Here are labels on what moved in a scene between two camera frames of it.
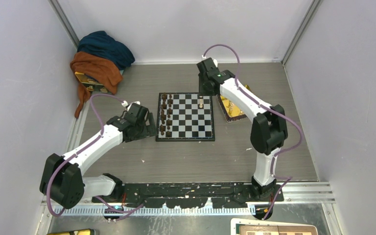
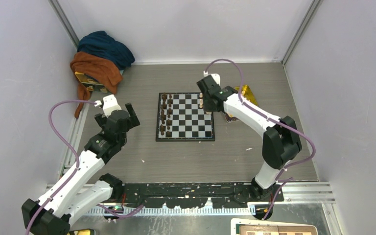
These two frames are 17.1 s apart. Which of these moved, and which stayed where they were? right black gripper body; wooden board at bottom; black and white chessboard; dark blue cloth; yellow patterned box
Moved: right black gripper body
Stayed: black and white chessboard; yellow patterned box; wooden board at bottom; dark blue cloth
